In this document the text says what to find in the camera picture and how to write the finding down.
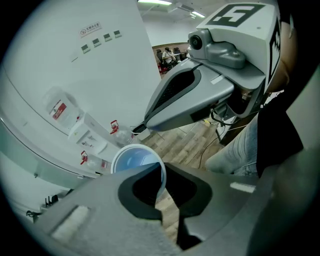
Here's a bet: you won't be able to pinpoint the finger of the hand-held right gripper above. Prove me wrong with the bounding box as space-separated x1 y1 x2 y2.
143 58 204 120

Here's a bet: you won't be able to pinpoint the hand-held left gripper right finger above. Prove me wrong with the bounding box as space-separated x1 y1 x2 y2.
165 161 277 242

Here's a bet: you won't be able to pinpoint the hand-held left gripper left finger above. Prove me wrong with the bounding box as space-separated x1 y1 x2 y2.
31 161 185 256

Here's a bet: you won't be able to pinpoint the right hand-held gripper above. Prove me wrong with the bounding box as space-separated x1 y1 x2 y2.
144 2 284 133

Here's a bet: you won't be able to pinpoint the white water dispenser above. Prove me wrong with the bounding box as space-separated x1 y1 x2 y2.
67 111 109 155

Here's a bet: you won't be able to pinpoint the person's right forearm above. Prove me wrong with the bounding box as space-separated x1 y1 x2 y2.
266 9 300 95

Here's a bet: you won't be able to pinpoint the clear water bottle red label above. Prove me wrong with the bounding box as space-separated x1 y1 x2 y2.
41 86 85 131

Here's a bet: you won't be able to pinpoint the white bin with black liner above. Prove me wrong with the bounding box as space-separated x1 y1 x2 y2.
131 122 152 141

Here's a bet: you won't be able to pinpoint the person's leg in grey jeans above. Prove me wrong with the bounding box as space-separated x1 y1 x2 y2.
204 114 259 176

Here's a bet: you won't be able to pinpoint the ceiling air conditioner unit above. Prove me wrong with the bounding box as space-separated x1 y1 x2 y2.
166 1 201 14

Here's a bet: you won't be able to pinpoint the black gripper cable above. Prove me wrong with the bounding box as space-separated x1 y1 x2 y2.
210 106 241 126

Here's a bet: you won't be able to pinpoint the black floor cable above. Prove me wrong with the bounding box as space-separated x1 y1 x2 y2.
199 134 226 171

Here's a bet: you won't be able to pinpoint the clear water jug red handle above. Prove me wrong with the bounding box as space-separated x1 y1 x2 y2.
79 150 109 175
109 119 142 149

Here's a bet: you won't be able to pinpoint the white wall sign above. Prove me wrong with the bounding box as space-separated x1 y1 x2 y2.
79 21 103 39

